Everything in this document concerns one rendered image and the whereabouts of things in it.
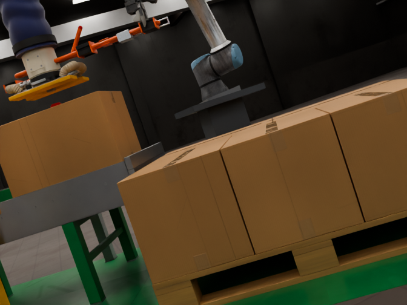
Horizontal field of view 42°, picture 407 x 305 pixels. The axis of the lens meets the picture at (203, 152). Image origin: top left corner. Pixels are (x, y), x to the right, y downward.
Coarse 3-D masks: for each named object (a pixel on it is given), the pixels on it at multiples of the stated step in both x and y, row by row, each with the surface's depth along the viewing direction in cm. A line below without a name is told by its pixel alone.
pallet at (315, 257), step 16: (368, 224) 182; (304, 240) 185; (320, 240) 184; (400, 240) 189; (256, 256) 188; (304, 256) 186; (320, 256) 185; (336, 256) 184; (352, 256) 189; (368, 256) 184; (384, 256) 182; (208, 272) 191; (288, 272) 195; (304, 272) 186; (320, 272) 186; (336, 272) 185; (160, 288) 194; (176, 288) 193; (192, 288) 192; (240, 288) 196; (256, 288) 190; (272, 288) 188; (160, 304) 194; (176, 304) 194; (192, 304) 193; (208, 304) 192
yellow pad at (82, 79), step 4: (76, 80) 277; (80, 80) 277; (84, 80) 281; (64, 84) 278; (68, 84) 278; (72, 84) 279; (76, 84) 285; (56, 88) 278; (60, 88) 279; (64, 88) 285; (44, 92) 279; (52, 92) 282; (56, 92) 288; (32, 96) 280; (36, 96) 280; (40, 96) 282; (44, 96) 288; (28, 100) 283
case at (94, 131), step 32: (96, 96) 250; (0, 128) 258; (32, 128) 256; (64, 128) 254; (96, 128) 252; (128, 128) 280; (0, 160) 260; (32, 160) 258; (64, 160) 256; (96, 160) 254
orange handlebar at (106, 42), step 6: (132, 30) 263; (138, 30) 263; (114, 36) 265; (102, 42) 266; (108, 42) 265; (96, 48) 271; (66, 54) 269; (72, 54) 268; (54, 60) 269; (60, 60) 269; (66, 60) 273; (24, 72) 272; (18, 78) 276
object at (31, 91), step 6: (54, 78) 262; (60, 78) 258; (66, 78) 258; (72, 78) 260; (42, 84) 261; (48, 84) 259; (54, 84) 259; (60, 84) 265; (30, 90) 260; (36, 90) 260; (42, 90) 265; (12, 96) 262; (18, 96) 261; (24, 96) 264; (30, 96) 270
